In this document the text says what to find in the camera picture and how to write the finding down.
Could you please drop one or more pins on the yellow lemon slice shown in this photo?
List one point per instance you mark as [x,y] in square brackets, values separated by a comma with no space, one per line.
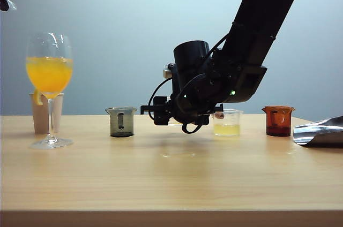
[37,98]

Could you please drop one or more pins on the brown cinnamon stick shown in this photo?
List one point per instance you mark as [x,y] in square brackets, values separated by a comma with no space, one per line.
[220,115]

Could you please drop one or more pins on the clear wine glass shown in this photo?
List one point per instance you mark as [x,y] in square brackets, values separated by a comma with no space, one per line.
[49,77]

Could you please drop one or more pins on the beige paper cup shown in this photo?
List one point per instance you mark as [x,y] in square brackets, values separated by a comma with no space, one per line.
[40,120]

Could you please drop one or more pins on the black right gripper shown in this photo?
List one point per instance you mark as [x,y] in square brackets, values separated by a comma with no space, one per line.
[185,109]

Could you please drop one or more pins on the silver foil bag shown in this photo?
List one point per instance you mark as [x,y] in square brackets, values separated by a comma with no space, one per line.
[319,132]

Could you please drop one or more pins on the clear cup with yellow liquid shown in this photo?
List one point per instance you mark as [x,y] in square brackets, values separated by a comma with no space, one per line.
[227,128]

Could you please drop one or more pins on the grey smoked measuring cup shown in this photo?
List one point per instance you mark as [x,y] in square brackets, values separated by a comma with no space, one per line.
[122,122]

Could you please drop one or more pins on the amber plastic measuring cup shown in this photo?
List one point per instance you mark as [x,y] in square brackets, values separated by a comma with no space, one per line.
[278,122]

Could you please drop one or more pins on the beige right wrist camera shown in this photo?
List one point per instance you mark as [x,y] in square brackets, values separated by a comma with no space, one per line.
[167,71]

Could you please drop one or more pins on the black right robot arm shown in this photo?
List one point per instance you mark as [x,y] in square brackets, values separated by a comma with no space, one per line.
[254,29]

